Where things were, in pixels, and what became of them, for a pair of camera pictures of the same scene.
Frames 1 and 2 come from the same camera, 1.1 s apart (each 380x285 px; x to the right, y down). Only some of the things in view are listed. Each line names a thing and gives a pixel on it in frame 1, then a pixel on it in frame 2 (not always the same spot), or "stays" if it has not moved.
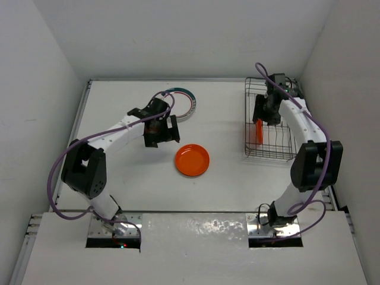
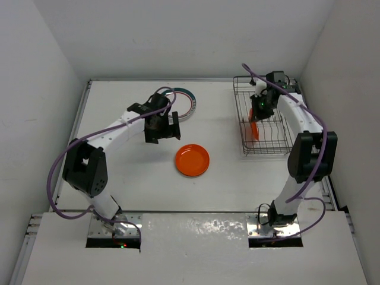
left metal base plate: (99, 227) stays
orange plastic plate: (192, 160) stays
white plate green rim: (185, 103) stays
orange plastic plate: (259, 131) → (254, 125)
